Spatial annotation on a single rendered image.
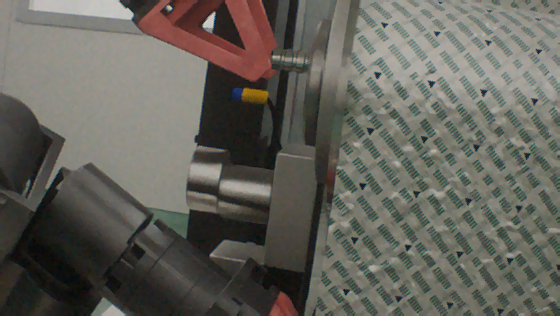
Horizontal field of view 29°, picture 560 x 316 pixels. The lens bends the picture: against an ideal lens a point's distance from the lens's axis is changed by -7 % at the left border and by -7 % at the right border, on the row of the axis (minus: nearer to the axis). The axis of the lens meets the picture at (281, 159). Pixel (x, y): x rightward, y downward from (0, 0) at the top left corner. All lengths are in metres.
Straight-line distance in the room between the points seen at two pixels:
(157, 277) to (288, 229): 0.11
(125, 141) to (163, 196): 0.38
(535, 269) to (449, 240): 0.05
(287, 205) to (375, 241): 0.09
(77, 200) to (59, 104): 5.91
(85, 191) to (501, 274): 0.23
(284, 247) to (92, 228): 0.14
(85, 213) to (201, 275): 0.07
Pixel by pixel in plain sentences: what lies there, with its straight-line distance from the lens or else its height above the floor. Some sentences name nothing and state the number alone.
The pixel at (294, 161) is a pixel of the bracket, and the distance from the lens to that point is 0.69.
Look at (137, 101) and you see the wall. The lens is 6.39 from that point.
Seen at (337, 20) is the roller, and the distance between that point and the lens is 0.63.
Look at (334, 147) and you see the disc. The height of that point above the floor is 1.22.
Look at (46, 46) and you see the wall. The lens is 6.55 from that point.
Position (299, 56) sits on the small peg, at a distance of 0.69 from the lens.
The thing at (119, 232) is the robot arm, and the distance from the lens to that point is 0.62.
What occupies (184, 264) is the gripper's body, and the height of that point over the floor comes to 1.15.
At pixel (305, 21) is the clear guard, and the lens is 1.65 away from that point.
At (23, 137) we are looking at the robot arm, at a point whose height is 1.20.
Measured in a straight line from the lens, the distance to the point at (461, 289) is 0.62.
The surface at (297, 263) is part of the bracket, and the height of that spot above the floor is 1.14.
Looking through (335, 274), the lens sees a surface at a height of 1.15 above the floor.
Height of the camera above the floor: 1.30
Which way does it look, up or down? 8 degrees down
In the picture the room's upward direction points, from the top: 8 degrees clockwise
